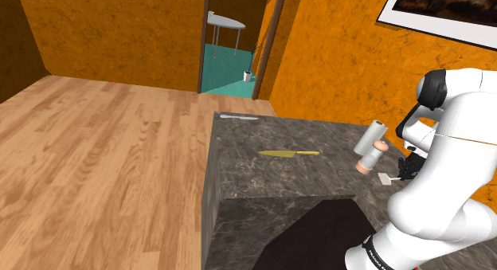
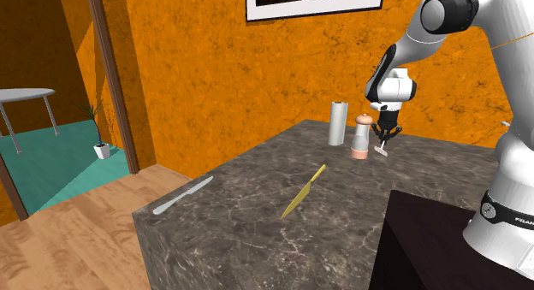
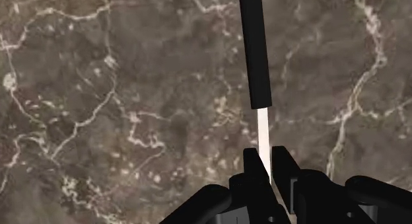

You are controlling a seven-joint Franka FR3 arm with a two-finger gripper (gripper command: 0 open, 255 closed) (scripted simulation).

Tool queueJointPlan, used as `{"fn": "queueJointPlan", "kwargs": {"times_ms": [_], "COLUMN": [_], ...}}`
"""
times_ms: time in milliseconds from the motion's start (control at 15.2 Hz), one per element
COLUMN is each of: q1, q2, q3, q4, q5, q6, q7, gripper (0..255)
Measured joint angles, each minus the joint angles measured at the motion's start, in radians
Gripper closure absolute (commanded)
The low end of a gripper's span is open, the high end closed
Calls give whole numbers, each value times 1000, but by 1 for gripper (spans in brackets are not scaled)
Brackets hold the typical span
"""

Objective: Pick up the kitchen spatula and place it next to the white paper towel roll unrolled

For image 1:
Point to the yellow kitchen knife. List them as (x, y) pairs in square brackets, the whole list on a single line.
[(283, 154)]

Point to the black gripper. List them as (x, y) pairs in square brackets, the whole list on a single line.
[(410, 164)]

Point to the plant in white pot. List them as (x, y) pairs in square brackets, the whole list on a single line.
[(247, 76)]

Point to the white grinder with tan ends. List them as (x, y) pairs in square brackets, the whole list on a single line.
[(370, 157)]

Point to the white framed wall picture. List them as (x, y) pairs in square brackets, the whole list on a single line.
[(438, 22)]

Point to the round grey table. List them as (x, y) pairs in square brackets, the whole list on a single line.
[(225, 22)]

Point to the dark robot stand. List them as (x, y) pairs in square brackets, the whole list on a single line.
[(322, 238)]

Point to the white paper towel roll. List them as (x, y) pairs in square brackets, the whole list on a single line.
[(369, 139)]

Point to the small white spatula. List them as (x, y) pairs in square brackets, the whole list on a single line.
[(385, 179)]

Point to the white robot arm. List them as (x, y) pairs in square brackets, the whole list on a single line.
[(438, 207)]

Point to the silver butter knife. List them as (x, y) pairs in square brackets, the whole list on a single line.
[(237, 116)]

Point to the brown door frame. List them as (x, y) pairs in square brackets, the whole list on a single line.
[(268, 44)]

